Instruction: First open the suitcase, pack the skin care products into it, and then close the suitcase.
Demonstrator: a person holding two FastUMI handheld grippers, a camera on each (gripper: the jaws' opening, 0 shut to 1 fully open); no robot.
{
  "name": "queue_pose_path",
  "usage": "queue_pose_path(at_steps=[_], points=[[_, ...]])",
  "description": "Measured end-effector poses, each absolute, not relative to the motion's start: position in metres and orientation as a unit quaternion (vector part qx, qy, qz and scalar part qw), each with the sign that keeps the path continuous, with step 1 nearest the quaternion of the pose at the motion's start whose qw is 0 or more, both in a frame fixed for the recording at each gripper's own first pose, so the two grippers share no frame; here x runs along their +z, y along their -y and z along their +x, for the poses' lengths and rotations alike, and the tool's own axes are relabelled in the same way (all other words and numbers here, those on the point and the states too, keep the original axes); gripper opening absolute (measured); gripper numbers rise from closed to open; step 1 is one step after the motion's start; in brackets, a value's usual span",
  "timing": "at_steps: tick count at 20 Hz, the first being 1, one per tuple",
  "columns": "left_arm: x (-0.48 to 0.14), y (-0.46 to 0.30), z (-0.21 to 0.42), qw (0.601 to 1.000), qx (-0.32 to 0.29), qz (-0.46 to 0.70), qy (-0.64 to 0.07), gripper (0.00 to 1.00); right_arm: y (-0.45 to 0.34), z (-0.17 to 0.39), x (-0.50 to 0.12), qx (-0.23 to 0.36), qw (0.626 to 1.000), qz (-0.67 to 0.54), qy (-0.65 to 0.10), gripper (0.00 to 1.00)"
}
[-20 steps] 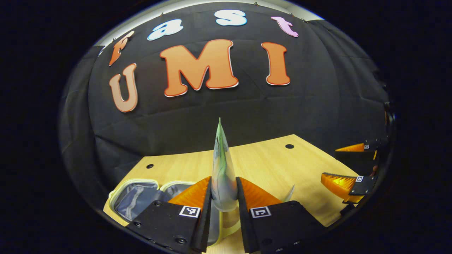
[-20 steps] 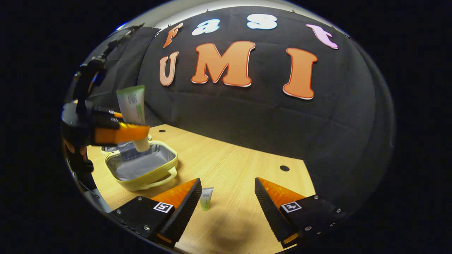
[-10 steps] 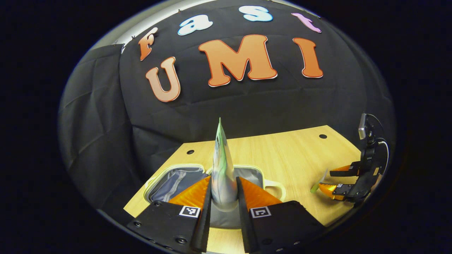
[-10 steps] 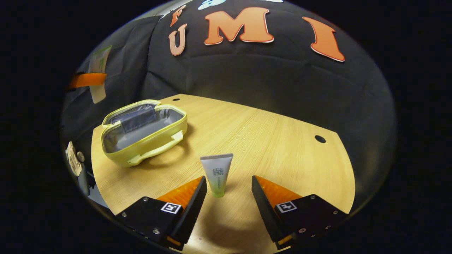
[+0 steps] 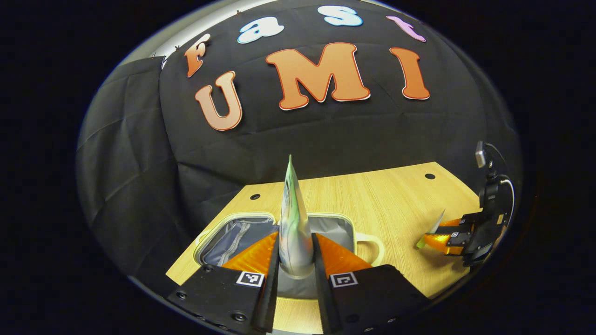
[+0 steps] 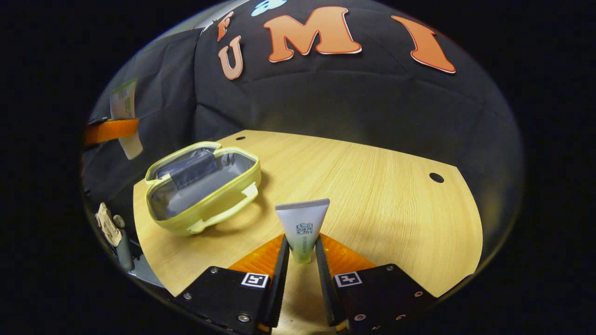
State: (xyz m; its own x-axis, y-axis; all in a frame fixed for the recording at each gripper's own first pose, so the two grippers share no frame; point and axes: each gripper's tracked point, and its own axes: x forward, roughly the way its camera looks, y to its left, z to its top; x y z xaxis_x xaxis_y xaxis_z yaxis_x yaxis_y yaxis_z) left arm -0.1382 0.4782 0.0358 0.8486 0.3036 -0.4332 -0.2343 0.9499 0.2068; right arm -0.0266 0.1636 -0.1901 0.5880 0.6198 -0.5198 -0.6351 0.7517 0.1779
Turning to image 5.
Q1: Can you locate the pale yellow suitcase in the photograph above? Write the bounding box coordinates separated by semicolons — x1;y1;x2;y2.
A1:
193;212;386;301

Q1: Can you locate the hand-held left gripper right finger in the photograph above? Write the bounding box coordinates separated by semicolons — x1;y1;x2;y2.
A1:
311;233;430;335

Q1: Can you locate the green white cosmetic tube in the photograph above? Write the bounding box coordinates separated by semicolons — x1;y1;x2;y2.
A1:
278;154;315;280

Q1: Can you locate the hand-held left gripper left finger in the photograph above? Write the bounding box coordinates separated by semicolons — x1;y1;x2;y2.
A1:
167;232;280;334

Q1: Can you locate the right hand-held gripper cable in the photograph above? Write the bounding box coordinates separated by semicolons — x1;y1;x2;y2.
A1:
475;141;516;224

